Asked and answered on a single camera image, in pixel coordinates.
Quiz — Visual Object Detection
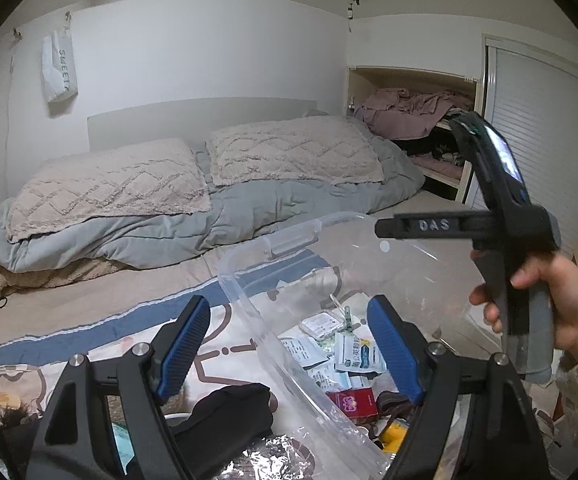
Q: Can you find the grey duvet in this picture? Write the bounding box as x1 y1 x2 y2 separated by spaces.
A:
0 132 426 273

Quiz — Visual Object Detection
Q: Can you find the yellow plastic item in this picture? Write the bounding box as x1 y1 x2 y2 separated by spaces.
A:
380 419 411 454

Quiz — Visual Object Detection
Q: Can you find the person's right hand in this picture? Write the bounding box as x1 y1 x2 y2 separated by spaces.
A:
469 254 578 357

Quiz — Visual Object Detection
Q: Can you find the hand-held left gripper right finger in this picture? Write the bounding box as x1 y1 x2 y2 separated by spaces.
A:
366 295 542 480

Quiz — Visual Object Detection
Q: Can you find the silver foil bag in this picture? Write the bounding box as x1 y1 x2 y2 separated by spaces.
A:
238 434 321 480

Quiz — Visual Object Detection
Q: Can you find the beige fleece blanket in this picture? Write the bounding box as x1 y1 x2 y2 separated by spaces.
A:
0 256 132 301

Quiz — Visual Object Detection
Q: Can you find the beige bed sheet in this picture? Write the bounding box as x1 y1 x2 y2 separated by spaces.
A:
0 187 470 361

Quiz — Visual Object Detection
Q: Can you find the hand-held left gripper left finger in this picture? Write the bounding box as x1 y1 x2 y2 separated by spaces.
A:
26 296 212 480

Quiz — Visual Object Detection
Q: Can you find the cream closet shelf unit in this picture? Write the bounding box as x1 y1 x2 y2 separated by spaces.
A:
345 65 486 204

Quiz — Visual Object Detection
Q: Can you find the beige textured pillow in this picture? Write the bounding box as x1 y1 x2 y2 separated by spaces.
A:
205 115 386 187
6 137 213 244

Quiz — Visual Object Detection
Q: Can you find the pink clothes pile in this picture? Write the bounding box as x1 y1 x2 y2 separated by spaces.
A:
353 87 476 142

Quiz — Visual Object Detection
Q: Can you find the clear plastic case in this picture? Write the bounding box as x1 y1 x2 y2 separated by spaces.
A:
301 311 343 339

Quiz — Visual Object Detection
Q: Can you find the red box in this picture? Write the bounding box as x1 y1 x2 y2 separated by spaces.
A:
326 388 378 419

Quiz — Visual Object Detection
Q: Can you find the white shutter door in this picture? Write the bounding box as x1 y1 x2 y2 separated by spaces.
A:
464 34 578 261

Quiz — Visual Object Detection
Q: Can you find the black pouch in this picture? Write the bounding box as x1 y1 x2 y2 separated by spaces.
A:
173 382 275 462

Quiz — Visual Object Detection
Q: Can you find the white paper bag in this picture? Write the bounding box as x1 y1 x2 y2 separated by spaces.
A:
42 29 78 105

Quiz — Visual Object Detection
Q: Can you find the black strap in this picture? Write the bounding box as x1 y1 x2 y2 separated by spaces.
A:
375 390 416 423

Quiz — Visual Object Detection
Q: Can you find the dark brown hairpiece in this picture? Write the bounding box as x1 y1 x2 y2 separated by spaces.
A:
0 402 40 432

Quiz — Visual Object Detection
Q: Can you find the clear plastic storage bin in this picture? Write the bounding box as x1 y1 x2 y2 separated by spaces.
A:
216 212 501 480

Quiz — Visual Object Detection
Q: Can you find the white blue packet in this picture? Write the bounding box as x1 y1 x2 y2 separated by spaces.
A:
333 332 386 374

